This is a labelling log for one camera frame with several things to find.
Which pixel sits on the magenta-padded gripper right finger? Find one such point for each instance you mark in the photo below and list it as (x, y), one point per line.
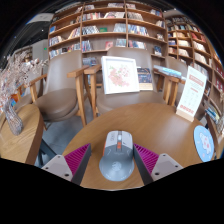
(146, 160)

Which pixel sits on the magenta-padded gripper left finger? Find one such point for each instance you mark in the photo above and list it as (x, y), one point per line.
(77, 160)

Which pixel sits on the grey and orange computer mouse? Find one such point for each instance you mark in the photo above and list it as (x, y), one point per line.
(116, 160)

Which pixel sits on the round light blue mouse pad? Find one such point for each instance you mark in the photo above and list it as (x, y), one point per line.
(204, 143)

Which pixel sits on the brown armchair with wooden arms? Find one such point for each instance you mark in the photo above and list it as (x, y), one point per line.
(63, 76)
(133, 97)
(175, 65)

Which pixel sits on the glass vase with pink flowers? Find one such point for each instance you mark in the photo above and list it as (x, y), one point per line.
(13, 123)

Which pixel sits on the stack of books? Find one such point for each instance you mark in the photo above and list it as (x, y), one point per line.
(213, 115)

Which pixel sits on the white sign on wooden stand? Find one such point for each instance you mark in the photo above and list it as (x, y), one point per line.
(191, 90)

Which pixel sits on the dark book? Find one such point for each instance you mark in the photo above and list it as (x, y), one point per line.
(145, 76)

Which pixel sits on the white framed pink flower picture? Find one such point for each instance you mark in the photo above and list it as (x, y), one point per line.
(120, 75)

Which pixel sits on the light blue books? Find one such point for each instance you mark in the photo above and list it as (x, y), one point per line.
(166, 71)

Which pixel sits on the wide wooden bookshelf unit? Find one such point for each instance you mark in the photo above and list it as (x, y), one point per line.
(100, 33)

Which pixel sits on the white ceiling air conditioner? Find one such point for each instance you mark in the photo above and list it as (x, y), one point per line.
(40, 18)

